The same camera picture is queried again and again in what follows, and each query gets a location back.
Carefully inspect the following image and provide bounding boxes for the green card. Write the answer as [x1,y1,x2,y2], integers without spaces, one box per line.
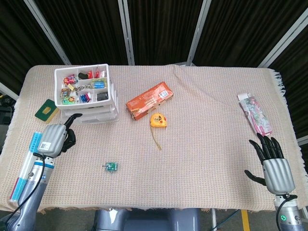
[34,98,60,125]

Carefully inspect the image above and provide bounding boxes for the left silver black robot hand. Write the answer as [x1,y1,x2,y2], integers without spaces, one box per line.
[38,113,84,158]

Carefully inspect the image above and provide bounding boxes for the blue red white clips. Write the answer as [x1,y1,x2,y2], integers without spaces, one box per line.
[79,92,92,103]

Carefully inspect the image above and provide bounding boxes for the white compartment organizer box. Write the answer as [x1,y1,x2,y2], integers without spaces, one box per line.
[54,63,120,125]

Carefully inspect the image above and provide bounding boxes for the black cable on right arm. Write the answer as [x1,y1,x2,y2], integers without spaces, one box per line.
[275,194,298,231]

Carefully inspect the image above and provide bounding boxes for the orange cardboard box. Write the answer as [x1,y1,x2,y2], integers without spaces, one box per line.
[125,81,174,121]

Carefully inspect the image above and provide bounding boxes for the grey robot torso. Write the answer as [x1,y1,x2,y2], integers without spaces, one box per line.
[93,207,202,231]

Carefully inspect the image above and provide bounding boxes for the metal table leg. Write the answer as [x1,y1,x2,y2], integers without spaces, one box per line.
[211,208,218,231]

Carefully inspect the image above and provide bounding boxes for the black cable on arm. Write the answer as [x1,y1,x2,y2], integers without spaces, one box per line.
[4,152,47,218]
[275,194,298,231]

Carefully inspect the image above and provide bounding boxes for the white partition frame post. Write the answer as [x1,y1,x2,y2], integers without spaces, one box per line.
[117,0,136,65]
[23,0,72,65]
[186,0,213,66]
[257,8,308,68]

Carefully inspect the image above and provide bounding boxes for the colourful wrapped candies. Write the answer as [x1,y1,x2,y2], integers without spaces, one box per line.
[62,76,78,85]

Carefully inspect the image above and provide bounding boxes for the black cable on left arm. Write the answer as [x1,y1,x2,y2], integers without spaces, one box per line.
[4,152,47,218]

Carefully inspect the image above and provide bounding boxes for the small green electronic part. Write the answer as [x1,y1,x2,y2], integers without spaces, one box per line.
[102,162,118,173]

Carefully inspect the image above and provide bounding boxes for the blue item in green pack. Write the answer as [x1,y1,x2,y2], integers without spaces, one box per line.
[92,77,108,90]

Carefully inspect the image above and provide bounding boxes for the beige woven tablecloth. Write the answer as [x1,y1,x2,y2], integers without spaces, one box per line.
[0,64,308,215]

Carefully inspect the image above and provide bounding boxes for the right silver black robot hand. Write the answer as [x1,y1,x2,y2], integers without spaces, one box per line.
[244,132,296,195]

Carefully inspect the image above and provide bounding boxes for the pink floral packet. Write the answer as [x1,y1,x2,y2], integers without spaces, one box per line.
[237,93,274,136]

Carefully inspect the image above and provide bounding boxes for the metal keychain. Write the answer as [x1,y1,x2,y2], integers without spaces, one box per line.
[75,82,95,93]

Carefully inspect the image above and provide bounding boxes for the blue and white tube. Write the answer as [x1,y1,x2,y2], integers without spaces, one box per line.
[9,131,47,203]

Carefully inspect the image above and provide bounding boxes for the red wrapped packet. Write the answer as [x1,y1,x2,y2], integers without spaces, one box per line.
[93,65,107,78]

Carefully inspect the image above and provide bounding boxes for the yellow tape measure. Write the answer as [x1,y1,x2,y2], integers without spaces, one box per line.
[149,112,169,151]

